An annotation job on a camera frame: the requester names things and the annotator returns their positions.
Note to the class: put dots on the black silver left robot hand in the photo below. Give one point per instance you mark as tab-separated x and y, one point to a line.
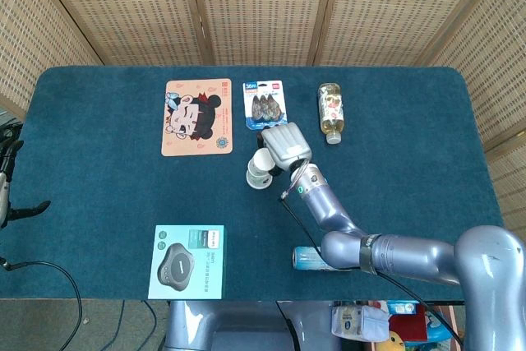
4	199

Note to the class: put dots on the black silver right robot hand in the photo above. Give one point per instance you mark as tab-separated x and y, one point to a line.
287	145

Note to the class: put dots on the white floral paper cup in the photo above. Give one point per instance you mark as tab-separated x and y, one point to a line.
257	184
251	170
261	158

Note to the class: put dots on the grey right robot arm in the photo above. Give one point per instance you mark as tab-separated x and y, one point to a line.
411	252

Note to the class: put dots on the yellow tea plastic bottle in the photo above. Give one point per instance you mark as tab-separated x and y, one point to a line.
330	112

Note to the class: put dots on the orange cartoon mouse pad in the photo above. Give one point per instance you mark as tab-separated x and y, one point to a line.
197	121

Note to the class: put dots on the dark teal table cloth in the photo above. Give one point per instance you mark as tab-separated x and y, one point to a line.
102	186

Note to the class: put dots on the light blue beverage can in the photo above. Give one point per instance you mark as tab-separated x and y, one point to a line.
304	258

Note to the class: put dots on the woven wooden folding screen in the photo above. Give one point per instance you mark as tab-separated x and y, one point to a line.
263	10

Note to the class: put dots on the teal Philips speaker box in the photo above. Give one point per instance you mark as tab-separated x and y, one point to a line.
185	262

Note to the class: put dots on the grey robot torso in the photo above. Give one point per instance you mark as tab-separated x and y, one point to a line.
230	324

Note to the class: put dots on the white fabric bag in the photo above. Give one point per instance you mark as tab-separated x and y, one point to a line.
357	324

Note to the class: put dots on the red box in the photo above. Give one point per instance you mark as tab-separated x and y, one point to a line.
409	326

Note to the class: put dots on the yellow plush toy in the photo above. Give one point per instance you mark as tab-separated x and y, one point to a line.
394	340

